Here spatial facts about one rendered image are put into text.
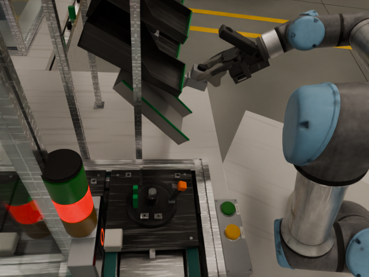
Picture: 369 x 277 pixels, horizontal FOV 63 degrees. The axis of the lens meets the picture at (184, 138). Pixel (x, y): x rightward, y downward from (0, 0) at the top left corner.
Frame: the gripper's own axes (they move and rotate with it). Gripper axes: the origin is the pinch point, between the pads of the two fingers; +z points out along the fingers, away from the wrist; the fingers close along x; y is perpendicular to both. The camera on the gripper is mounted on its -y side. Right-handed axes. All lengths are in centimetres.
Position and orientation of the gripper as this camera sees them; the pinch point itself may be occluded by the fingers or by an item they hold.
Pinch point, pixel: (199, 72)
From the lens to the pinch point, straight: 93.6
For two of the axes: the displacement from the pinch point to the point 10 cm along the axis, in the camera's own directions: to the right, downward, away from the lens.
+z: -8.7, 3.6, 3.4
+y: 4.9, 6.8, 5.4
